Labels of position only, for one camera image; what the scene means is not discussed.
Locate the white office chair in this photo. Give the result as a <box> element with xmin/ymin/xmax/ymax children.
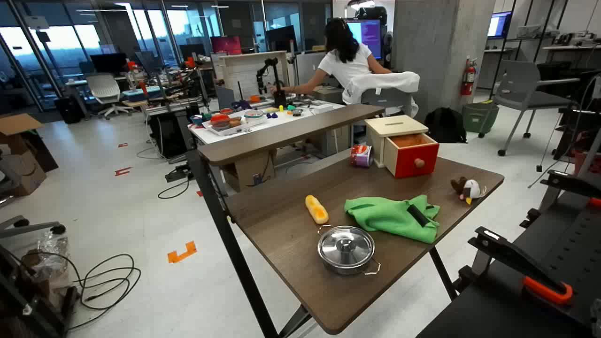
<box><xmin>87</xmin><ymin>73</ymin><xmax>129</xmax><ymax>118</ymax></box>

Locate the white table with toys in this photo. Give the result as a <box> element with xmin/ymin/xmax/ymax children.
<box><xmin>189</xmin><ymin>99</ymin><xmax>341</xmax><ymax>144</ymax></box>

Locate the brown wooden bench table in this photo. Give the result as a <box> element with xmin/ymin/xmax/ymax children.
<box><xmin>200</xmin><ymin>103</ymin><xmax>382</xmax><ymax>191</ymax></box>

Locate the small plush toy animal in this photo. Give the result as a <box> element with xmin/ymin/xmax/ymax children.
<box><xmin>452</xmin><ymin>176</ymin><xmax>487</xmax><ymax>204</ymax></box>

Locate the wooden box with red drawer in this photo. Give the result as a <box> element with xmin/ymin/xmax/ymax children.
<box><xmin>367</xmin><ymin>114</ymin><xmax>440</xmax><ymax>178</ymax></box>

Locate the black backpack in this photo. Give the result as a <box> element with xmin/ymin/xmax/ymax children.
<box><xmin>425</xmin><ymin>107</ymin><xmax>467</xmax><ymax>143</ymax></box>

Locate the green cloth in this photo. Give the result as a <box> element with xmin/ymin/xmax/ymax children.
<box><xmin>345</xmin><ymin>195</ymin><xmax>440</xmax><ymax>244</ymax></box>

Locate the cardboard box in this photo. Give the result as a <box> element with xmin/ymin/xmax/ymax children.
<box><xmin>0</xmin><ymin>112</ymin><xmax>59</xmax><ymax>197</ymax></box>

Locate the person in white shirt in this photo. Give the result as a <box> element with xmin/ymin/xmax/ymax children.
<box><xmin>284</xmin><ymin>19</ymin><xmax>388</xmax><ymax>105</ymax></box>

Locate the yellow corn toy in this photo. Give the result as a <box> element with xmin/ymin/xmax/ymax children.
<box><xmin>305</xmin><ymin>195</ymin><xmax>329</xmax><ymax>225</ymax></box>

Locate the pink red small cup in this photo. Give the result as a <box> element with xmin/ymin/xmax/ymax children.
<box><xmin>352</xmin><ymin>144</ymin><xmax>373</xmax><ymax>167</ymax></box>

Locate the black marker on cloth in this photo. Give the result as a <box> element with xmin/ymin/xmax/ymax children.
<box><xmin>408</xmin><ymin>204</ymin><xmax>429</xmax><ymax>227</ymax></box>

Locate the red fire extinguisher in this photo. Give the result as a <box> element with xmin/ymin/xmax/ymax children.
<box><xmin>461</xmin><ymin>56</ymin><xmax>478</xmax><ymax>97</ymax></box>

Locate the green bin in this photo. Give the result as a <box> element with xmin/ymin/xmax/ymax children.
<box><xmin>463</xmin><ymin>101</ymin><xmax>500</xmax><ymax>137</ymax></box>

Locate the computer monitor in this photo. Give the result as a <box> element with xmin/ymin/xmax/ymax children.
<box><xmin>348</xmin><ymin>19</ymin><xmax>384</xmax><ymax>60</ymax></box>

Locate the grey office chair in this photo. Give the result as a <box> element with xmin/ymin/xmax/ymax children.
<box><xmin>495</xmin><ymin>60</ymin><xmax>572</xmax><ymax>156</ymax></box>

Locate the silver pot with lid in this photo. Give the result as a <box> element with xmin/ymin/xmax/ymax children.
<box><xmin>316</xmin><ymin>225</ymin><xmax>382</xmax><ymax>276</ymax></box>

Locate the black cable on floor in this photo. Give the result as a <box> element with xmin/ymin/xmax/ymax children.
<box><xmin>36</xmin><ymin>251</ymin><xmax>144</xmax><ymax>332</ymax></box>

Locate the black clamp with orange handle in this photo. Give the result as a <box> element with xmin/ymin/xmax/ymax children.
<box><xmin>470</xmin><ymin>227</ymin><xmax>574</xmax><ymax>306</ymax></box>

